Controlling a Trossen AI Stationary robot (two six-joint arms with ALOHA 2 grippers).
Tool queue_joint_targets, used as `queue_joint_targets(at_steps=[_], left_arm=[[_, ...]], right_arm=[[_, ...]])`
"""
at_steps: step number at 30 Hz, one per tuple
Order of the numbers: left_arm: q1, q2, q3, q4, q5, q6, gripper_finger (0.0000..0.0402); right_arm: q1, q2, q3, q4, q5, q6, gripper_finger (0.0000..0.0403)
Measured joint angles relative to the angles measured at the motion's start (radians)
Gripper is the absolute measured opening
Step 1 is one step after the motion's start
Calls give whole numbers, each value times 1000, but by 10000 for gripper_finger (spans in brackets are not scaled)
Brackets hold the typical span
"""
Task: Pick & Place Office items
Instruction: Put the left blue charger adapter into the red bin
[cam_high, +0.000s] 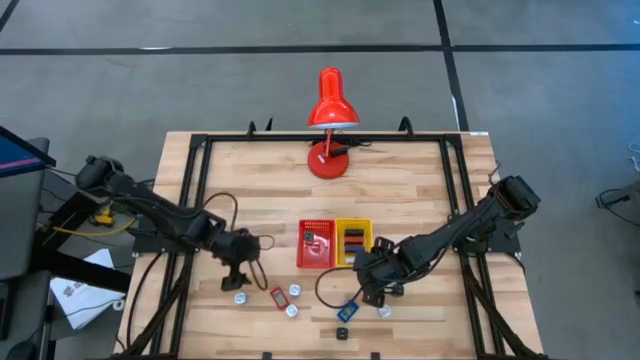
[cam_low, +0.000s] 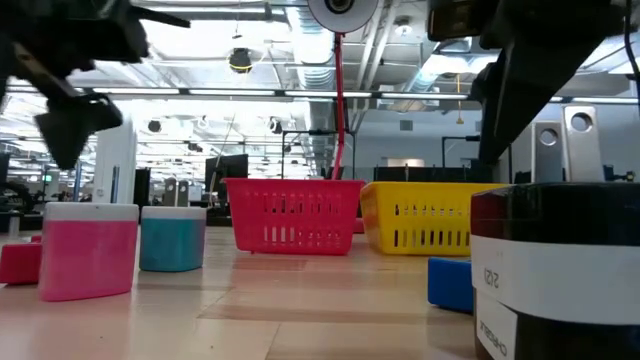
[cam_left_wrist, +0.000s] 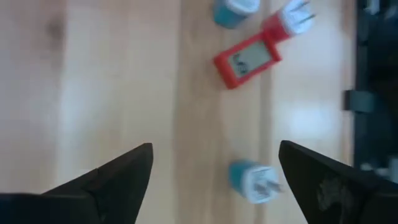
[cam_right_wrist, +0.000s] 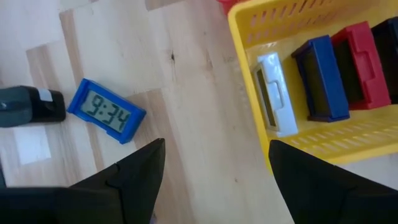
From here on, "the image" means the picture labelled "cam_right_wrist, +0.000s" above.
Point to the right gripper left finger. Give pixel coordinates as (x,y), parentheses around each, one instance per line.
(124,193)

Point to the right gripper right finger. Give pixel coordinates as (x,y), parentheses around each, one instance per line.
(326,196)

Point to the white digital clock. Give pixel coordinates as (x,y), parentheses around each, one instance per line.
(280,93)

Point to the dark blue digital clock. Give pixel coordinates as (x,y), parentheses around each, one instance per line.
(329,77)

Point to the red digital clock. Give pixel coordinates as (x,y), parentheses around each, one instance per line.
(363,62)

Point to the black digital clock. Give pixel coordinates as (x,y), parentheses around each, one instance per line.
(388,56)

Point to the yellow plastic basket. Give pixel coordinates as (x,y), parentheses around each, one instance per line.
(342,137)

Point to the red plastic basket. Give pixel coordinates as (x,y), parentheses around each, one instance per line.
(228,4)

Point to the black wall charger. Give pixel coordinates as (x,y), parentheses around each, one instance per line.
(31,107)

